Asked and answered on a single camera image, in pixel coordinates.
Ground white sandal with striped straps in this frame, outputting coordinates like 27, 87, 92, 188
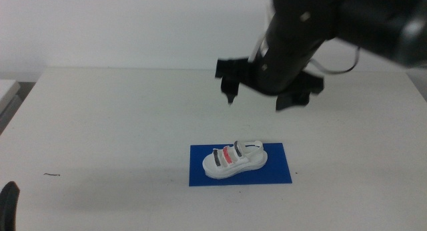
201, 140, 269, 180

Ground blue rectangular mat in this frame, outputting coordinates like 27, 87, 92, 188
188, 142, 293, 187

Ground thin grey cable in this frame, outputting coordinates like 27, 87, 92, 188
307, 46, 362, 75

